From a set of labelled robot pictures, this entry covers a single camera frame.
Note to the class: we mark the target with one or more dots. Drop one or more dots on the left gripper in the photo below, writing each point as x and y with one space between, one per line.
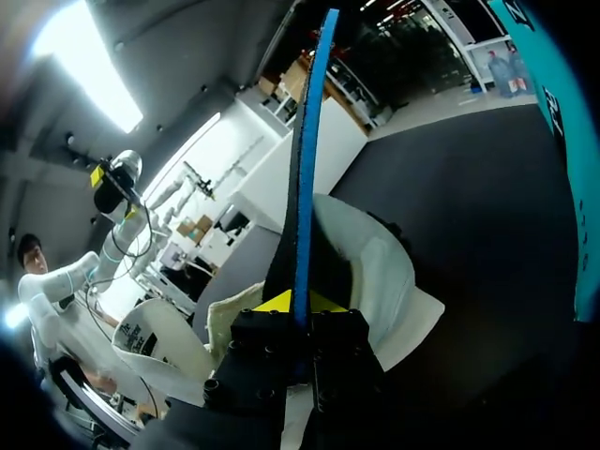
110 194

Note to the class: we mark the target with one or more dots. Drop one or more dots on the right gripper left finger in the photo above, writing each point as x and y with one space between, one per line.
258 356

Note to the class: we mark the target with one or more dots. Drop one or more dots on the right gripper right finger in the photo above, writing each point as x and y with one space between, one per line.
344 356

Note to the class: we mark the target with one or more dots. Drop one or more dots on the white shoe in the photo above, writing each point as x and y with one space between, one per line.
384 281

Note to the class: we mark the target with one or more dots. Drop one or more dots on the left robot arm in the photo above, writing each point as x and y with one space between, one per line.
47 286

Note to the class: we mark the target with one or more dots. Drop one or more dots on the person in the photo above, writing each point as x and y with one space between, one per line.
33 255

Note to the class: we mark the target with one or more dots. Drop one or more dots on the teal box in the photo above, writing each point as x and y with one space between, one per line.
562 140

